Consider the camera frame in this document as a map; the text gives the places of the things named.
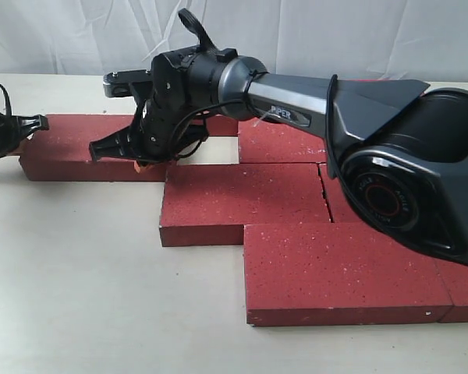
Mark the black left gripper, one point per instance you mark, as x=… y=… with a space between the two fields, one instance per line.
x=16 y=132

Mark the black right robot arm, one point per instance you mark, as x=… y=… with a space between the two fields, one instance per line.
x=398 y=148

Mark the red brick third row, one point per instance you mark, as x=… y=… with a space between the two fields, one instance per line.
x=338 y=207

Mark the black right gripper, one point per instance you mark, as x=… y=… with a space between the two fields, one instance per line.
x=173 y=116

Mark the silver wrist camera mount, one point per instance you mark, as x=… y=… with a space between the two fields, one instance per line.
x=128 y=83

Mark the red brick front row right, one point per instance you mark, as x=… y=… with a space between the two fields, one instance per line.
x=455 y=278

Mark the red brick back row left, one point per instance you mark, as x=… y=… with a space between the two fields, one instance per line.
x=218 y=126

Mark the red brick front row left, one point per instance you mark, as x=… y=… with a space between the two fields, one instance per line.
x=337 y=274

